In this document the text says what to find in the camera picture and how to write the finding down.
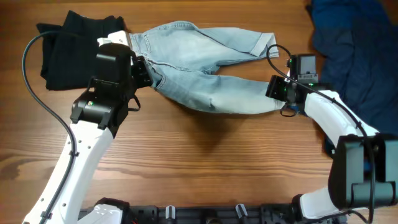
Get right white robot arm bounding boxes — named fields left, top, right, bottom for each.
left=266, top=75, right=397, bottom=223

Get right black cable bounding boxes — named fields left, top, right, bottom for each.
left=266, top=44, right=377, bottom=224

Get left black cable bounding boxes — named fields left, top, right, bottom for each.
left=22, top=30, right=78, bottom=224

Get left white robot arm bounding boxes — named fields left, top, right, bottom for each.
left=23, top=43, right=152, bottom=223

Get black folded garment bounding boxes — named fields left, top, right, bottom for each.
left=36, top=11, right=125, bottom=90

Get light blue denim shorts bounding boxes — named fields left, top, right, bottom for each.
left=129, top=21, right=284, bottom=114

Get black cable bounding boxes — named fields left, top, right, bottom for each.
left=22, top=30, right=78, bottom=224
left=266, top=44, right=377, bottom=224

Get dark blue garment pile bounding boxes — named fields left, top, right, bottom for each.
left=306, top=0, right=397, bottom=135

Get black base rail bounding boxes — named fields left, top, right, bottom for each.
left=121, top=204, right=295, bottom=224

